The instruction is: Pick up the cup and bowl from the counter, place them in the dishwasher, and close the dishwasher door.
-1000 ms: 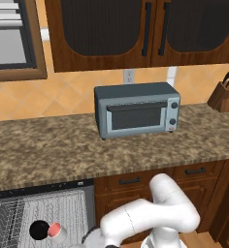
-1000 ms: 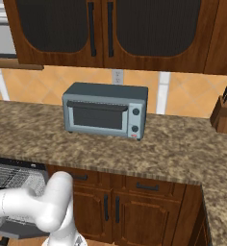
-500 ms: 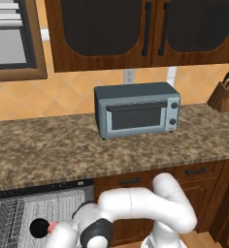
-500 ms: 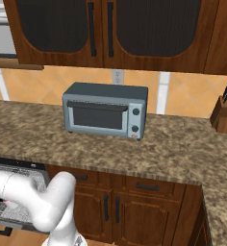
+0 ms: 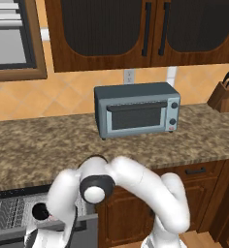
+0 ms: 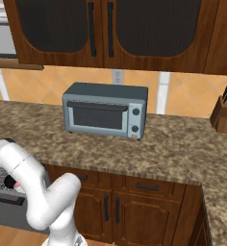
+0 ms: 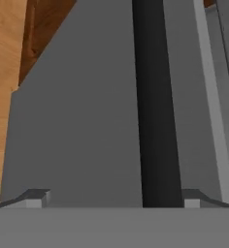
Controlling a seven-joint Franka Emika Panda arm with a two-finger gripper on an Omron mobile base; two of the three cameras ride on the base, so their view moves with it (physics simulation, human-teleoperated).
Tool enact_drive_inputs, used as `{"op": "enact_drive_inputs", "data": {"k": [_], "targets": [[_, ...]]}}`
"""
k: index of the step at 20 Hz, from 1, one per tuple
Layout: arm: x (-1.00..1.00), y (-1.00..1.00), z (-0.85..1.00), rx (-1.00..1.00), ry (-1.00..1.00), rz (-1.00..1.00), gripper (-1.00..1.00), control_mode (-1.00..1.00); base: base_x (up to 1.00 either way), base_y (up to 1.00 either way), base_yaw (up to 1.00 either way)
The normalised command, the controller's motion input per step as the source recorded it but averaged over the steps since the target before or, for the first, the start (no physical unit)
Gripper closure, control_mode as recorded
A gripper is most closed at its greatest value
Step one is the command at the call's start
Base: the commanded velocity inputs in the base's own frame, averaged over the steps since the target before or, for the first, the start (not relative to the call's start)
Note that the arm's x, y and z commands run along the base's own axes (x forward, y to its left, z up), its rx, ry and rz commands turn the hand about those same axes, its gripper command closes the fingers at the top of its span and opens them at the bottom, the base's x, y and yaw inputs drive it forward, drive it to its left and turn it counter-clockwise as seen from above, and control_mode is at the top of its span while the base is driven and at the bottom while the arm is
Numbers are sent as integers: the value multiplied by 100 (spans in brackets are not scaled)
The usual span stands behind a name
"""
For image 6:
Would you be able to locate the grey toaster oven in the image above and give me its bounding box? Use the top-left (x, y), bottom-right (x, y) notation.
top-left (62, 82), bottom-right (149, 141)

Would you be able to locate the wooden drawer front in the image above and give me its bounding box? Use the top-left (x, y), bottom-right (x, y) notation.
top-left (47, 164), bottom-right (113, 190)
top-left (124, 175), bottom-right (187, 202)

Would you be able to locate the wooden base cupboard door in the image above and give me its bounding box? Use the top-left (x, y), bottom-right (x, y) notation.
top-left (72, 185), bottom-right (114, 243)
top-left (113, 191), bottom-right (183, 246)

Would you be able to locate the black base cupboard handle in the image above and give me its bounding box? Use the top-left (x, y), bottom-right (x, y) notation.
top-left (103, 193), bottom-right (110, 222)
top-left (114, 195), bottom-right (121, 224)

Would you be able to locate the black dishwasher door handle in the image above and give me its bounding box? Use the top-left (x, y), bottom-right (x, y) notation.
top-left (0, 195), bottom-right (26, 207)

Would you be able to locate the silver extractor hood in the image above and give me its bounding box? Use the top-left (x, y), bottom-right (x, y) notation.
top-left (0, 0), bottom-right (18, 60)

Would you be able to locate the black handled knife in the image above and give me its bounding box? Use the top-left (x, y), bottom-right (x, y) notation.
top-left (221, 83), bottom-right (227, 104)

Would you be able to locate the black cupboard door handle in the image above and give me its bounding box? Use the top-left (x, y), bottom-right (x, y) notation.
top-left (107, 1), bottom-right (115, 59)
top-left (88, 2), bottom-right (97, 58)

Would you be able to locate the grey dishwasher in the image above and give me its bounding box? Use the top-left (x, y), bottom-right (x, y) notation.
top-left (0, 165), bottom-right (52, 235)

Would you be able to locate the wooden knife block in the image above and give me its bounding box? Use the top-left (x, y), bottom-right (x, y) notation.
top-left (209, 94), bottom-right (227, 135)

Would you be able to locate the wooden wall cupboard glass door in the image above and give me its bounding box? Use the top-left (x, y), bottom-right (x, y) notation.
top-left (2, 0), bottom-right (104, 68)
top-left (101, 0), bottom-right (221, 74)

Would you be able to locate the white wall socket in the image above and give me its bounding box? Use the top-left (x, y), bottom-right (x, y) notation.
top-left (112, 69), bottom-right (125, 86)

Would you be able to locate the wooden corner base cupboard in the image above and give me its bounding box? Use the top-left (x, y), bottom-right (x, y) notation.
top-left (188, 205), bottom-right (214, 246)

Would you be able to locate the plain wooden wall cupboard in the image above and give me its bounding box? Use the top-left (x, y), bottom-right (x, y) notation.
top-left (203, 0), bottom-right (227, 77)

